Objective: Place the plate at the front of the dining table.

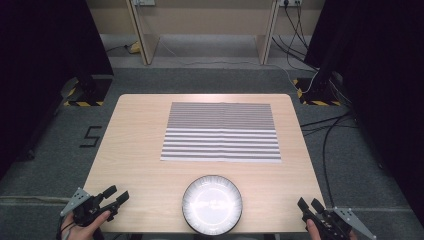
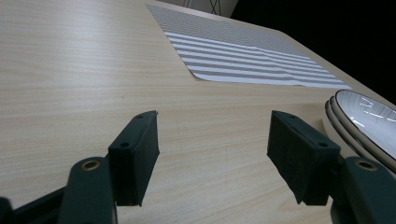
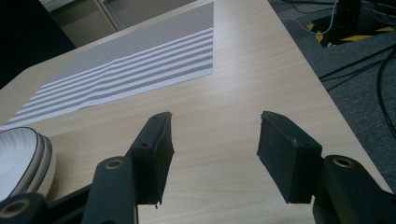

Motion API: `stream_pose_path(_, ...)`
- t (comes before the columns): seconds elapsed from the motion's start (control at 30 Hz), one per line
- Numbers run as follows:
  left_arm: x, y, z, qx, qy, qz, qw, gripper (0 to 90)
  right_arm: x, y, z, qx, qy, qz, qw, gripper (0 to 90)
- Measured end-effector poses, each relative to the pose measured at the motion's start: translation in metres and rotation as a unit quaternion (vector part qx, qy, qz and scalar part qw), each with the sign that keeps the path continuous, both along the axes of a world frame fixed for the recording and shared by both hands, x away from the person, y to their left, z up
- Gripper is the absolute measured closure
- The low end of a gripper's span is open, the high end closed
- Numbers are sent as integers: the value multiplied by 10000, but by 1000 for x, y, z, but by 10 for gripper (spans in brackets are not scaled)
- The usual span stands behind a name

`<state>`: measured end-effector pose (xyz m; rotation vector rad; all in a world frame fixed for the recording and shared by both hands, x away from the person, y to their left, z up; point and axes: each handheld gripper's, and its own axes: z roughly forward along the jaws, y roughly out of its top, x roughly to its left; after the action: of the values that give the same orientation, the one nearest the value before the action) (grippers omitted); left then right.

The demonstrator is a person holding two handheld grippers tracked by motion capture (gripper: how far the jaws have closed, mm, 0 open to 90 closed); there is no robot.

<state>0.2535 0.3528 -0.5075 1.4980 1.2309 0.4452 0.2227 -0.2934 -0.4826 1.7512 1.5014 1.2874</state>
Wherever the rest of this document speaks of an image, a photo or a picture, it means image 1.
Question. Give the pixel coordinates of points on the black curtain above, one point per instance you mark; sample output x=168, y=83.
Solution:
x=40, y=66
x=383, y=66

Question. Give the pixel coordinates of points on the yellow floor object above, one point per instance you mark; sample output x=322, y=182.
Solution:
x=135, y=48

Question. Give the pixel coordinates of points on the white wall socket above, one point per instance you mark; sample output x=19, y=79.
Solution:
x=290, y=2
x=143, y=2

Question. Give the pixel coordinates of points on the beige wooden desk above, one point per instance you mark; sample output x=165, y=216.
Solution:
x=206, y=20

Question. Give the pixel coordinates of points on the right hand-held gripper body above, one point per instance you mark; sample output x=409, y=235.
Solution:
x=333, y=225

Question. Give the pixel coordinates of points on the grey striped placemat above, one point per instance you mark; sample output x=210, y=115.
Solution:
x=220, y=143

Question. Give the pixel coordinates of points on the white ribbed plate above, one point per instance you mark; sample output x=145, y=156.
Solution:
x=212, y=204

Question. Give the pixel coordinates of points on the stand base with hazard tape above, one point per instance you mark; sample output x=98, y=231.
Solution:
x=90, y=93
x=316, y=95

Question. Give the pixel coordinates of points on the person's right hand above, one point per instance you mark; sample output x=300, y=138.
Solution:
x=313, y=231

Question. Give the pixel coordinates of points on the person's left hand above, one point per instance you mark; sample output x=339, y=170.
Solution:
x=81, y=232

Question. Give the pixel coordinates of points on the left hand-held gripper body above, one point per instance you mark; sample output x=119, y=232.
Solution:
x=87, y=208

